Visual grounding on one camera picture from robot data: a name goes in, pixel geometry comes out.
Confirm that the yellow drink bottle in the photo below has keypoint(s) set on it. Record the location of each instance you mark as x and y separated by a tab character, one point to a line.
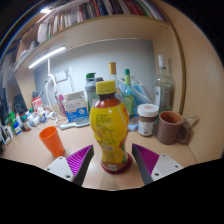
110	126

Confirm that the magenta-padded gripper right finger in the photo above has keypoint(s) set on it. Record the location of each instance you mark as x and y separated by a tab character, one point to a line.
148	160

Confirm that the pale blue hair brush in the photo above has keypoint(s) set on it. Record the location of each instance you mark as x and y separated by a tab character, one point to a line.
75	124

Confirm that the glass bottle with yellow cap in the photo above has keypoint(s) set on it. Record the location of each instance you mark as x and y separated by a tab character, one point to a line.
113	70

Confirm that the magenta snack packet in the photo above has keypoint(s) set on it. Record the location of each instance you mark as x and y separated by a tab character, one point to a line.
61	105

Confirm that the brown jar with white lid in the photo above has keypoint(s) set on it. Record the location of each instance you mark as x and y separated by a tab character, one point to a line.
147	120

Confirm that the white ceiling light bar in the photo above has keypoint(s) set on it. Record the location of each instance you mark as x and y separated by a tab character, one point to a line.
46	10

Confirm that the brown mug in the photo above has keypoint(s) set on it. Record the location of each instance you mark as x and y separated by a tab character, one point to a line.
169	128

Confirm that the white under-shelf light bar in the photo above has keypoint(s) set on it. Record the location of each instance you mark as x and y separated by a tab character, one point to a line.
46	57

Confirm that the slim green glass bottle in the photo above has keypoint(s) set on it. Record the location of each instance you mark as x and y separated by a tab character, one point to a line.
128	96

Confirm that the red and white canister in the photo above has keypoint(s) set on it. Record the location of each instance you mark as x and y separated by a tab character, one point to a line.
37	103

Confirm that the tall clear glass bottle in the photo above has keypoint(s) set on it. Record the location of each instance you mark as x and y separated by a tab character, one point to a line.
164	90

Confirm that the white bottle with blue cap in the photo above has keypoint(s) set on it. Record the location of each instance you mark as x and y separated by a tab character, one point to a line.
17	128

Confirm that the wooden shelf unit with books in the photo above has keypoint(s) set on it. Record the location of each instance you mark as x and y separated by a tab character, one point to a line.
106	30

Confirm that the blue and white carton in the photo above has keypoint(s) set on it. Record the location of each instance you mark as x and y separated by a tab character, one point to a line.
76	109

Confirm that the orange plastic cup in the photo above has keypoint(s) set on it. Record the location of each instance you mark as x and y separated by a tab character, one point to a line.
52	141

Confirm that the white wall power outlet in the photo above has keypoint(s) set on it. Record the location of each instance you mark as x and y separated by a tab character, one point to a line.
61	76

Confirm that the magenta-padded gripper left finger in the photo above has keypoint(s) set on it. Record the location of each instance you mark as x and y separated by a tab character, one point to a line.
78	161

